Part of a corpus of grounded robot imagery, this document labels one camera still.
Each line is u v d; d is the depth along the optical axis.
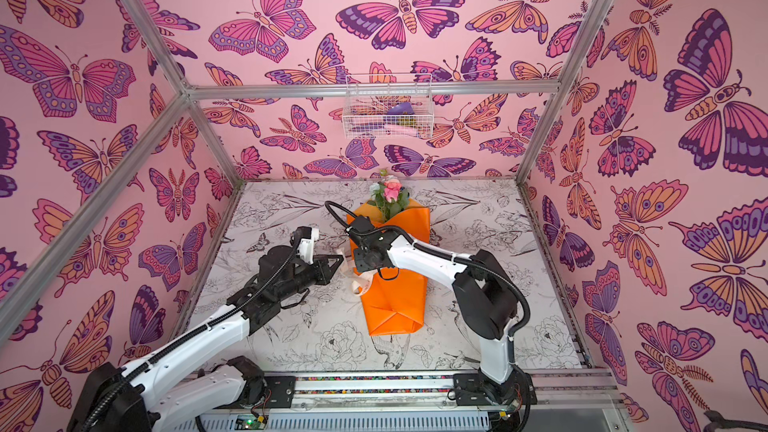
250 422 0.72
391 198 1.06
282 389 0.73
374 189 1.11
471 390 0.73
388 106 0.95
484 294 0.48
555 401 0.73
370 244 0.67
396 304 0.82
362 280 0.85
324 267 0.69
